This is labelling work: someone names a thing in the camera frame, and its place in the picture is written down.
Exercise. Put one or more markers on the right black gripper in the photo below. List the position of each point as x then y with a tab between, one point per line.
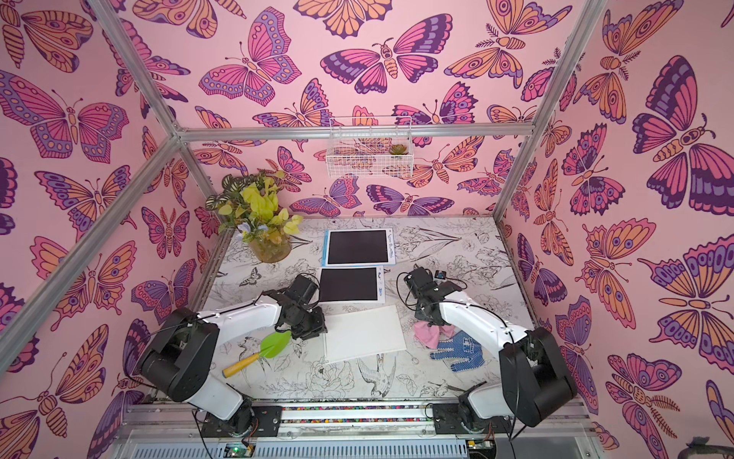
427	311

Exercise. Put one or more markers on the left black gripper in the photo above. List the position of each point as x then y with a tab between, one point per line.
319	328

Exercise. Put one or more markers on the pink cloth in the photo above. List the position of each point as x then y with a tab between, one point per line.
429	335

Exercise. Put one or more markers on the white drawing tablet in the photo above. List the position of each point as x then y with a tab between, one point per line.
352	285
363	334

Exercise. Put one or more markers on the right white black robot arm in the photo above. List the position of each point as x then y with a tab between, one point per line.
535	379

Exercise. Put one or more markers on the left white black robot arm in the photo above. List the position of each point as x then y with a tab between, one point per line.
178	359

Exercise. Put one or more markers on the far blue-edged drawing tablet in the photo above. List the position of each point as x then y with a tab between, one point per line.
359	248

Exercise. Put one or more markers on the potted plant glass vase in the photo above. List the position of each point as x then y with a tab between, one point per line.
250	206

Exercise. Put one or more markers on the small succulent in basket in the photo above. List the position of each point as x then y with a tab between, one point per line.
398	150

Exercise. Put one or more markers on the green trowel yellow handle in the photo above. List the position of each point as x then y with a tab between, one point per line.
271	347

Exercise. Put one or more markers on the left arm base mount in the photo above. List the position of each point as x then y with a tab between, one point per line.
252	420

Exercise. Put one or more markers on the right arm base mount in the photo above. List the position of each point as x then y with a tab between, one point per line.
480	410

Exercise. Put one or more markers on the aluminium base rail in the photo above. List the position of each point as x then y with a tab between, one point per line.
393	429

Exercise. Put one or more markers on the white wire wall basket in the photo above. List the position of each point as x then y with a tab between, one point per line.
360	146

